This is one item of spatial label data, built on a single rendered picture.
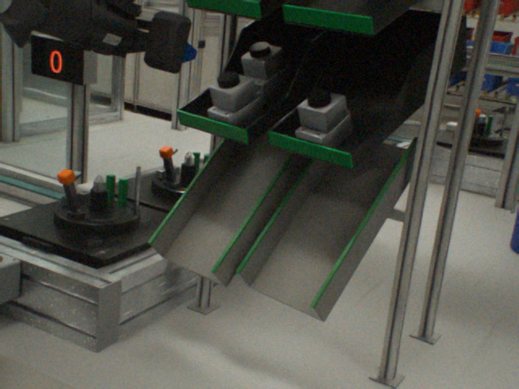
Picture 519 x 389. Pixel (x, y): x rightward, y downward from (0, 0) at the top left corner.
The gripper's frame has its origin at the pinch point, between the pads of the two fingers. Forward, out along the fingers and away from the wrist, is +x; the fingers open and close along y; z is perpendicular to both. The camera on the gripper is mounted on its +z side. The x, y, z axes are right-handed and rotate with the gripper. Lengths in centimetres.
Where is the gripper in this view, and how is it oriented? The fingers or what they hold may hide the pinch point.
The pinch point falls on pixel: (156, 43)
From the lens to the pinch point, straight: 94.5
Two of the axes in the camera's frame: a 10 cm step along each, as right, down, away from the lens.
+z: 2.6, -9.6, -1.1
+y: -7.5, -2.7, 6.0
